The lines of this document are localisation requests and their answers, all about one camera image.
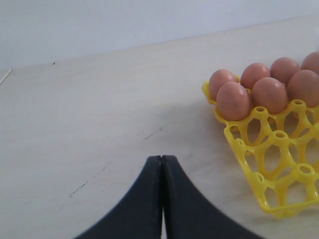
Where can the brown egg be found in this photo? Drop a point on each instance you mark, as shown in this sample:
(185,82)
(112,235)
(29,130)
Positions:
(304,85)
(270,93)
(233,102)

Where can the yellow plastic egg tray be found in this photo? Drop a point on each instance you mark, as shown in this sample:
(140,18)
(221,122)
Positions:
(279,155)

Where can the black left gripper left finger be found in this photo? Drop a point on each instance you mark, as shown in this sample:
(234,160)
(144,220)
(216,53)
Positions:
(138,215)

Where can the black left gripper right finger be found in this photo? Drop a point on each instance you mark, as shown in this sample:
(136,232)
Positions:
(188,214)

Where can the brown egg placed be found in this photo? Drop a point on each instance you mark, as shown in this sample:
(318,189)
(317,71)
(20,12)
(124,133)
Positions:
(284,68)
(218,79)
(253,73)

